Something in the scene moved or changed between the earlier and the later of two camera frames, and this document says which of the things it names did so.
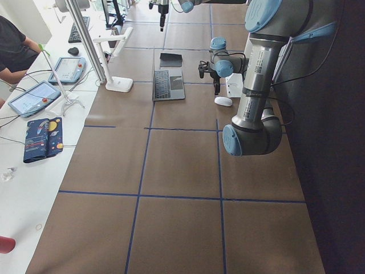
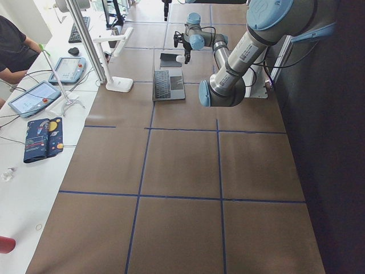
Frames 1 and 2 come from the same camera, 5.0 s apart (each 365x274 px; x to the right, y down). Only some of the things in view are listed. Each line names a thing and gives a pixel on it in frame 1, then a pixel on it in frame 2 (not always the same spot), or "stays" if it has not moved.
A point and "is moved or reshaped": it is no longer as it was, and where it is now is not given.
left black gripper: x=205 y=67 -> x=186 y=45
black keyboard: x=74 y=36 stays
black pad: x=169 y=60 stays
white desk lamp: x=119 y=84 stays
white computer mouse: x=223 y=101 is moved or reshaped
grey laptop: x=168 y=85 stays
